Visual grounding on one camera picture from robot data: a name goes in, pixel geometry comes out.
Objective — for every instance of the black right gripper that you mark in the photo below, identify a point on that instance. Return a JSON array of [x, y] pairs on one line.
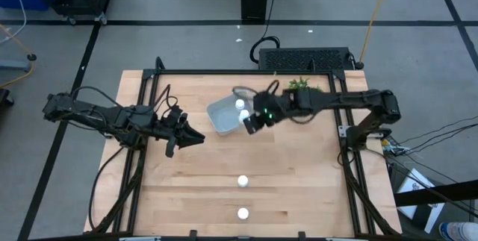
[[269, 106]]

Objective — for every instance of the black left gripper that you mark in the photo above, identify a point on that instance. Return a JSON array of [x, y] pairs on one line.
[[172, 121]]

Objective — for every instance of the white pill bottle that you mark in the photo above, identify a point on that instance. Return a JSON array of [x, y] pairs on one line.
[[244, 114], [239, 103], [242, 181], [243, 213]]

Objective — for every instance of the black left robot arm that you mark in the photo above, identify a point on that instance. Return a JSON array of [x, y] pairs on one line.
[[112, 116]]

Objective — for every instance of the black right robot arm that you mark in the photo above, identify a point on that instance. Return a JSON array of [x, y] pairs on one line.
[[354, 99]]

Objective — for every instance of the white plastic basket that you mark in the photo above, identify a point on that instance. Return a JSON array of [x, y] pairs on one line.
[[224, 119]]

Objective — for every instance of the small green potted plant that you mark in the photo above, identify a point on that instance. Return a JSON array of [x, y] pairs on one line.
[[300, 84]]

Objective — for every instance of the black perforated metal case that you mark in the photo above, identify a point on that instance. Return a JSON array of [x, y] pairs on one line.
[[304, 59]]

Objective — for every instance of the white paper box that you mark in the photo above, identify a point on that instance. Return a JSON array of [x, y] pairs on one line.
[[414, 188]]

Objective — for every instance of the black metal beam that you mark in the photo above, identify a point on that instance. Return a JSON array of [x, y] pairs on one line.
[[437, 193]]

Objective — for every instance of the grey flat floor stand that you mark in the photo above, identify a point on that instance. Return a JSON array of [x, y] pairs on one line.
[[13, 65]]

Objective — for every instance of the black aluminium table frame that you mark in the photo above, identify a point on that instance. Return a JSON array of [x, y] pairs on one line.
[[242, 72]]

